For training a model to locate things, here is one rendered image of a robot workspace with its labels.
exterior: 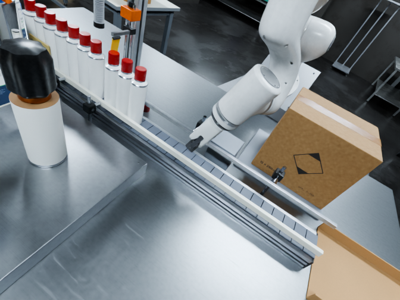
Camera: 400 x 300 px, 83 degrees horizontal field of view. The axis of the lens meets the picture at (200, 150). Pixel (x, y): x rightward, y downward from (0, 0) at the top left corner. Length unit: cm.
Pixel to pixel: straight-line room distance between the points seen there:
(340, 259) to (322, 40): 73
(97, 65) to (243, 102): 51
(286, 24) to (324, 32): 47
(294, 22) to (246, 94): 16
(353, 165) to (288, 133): 21
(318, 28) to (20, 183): 100
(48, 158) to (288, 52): 61
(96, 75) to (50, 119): 31
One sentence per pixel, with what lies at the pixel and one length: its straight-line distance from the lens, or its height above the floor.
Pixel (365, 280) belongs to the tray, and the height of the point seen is 83.
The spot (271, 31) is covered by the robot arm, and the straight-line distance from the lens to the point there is 52.
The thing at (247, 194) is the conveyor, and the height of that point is 88.
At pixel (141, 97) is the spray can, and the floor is 100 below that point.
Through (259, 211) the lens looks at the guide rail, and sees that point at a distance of 69.
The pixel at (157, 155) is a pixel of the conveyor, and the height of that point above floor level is 87.
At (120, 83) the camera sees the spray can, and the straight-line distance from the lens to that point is 77.
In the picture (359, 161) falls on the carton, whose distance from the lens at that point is 82.
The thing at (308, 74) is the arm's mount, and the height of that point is 106.
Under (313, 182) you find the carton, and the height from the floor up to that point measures 93.
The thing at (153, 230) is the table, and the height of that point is 83.
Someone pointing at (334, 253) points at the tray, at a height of 83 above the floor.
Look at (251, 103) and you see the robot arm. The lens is 52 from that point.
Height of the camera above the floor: 141
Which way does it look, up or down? 42 degrees down
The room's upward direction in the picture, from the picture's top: 24 degrees clockwise
